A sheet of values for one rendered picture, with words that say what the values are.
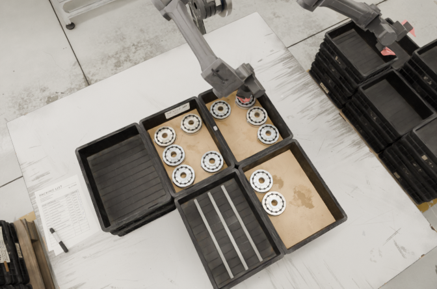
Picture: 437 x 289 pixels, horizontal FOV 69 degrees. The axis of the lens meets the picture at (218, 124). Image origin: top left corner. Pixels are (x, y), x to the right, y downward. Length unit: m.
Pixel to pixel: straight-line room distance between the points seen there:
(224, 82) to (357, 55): 1.55
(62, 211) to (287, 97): 1.29
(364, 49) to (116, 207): 1.86
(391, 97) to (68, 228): 2.08
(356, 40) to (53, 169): 2.05
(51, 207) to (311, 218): 1.21
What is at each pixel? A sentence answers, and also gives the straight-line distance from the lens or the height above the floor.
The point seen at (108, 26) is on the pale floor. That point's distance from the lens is 3.18.
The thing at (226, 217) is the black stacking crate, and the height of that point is 0.83.
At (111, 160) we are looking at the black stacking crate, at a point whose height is 0.83.
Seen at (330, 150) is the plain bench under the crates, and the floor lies 0.70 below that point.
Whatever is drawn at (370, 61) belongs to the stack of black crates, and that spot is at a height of 0.49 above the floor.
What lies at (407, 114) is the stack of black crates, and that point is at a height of 0.38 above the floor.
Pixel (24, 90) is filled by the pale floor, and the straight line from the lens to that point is 3.07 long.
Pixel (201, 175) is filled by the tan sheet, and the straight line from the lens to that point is 1.48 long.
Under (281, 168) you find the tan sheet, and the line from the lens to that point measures 1.52.
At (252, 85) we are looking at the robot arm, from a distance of 1.39.
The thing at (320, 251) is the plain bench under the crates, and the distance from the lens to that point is 1.62.
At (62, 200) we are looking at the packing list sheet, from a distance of 1.75.
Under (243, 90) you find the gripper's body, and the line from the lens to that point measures 1.50.
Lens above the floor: 2.25
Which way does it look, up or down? 65 degrees down
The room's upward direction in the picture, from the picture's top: straight up
